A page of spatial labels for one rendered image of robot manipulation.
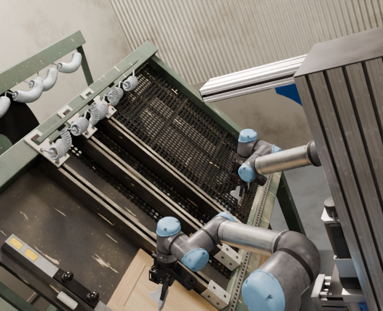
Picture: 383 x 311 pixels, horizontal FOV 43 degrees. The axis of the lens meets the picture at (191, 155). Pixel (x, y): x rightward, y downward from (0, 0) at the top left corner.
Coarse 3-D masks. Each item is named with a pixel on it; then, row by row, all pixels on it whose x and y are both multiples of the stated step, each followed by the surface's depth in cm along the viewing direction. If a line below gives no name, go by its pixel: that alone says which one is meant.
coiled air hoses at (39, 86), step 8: (72, 56) 336; (80, 56) 336; (56, 64) 316; (64, 64) 318; (72, 64) 326; (80, 64) 335; (48, 72) 307; (56, 72) 309; (64, 72) 321; (72, 72) 328; (24, 80) 286; (32, 80) 291; (40, 80) 294; (48, 80) 301; (56, 80) 309; (32, 88) 290; (40, 88) 292; (48, 88) 300; (16, 96) 281; (24, 96) 278; (32, 96) 284; (0, 104) 262; (8, 104) 266; (0, 112) 259
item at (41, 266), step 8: (8, 240) 180; (8, 248) 180; (16, 248) 180; (24, 248) 182; (16, 256) 181; (24, 256) 180; (40, 256) 184; (24, 264) 182; (32, 264) 181; (40, 264) 182; (48, 264) 184; (40, 272) 182; (48, 272) 182; (48, 280) 183; (56, 288) 184; (64, 288) 182; (72, 296) 183; (80, 304) 184; (104, 304) 188
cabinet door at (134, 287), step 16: (144, 256) 219; (128, 272) 208; (144, 272) 213; (128, 288) 202; (144, 288) 208; (176, 288) 218; (112, 304) 193; (128, 304) 198; (144, 304) 202; (176, 304) 213; (192, 304) 218; (208, 304) 224
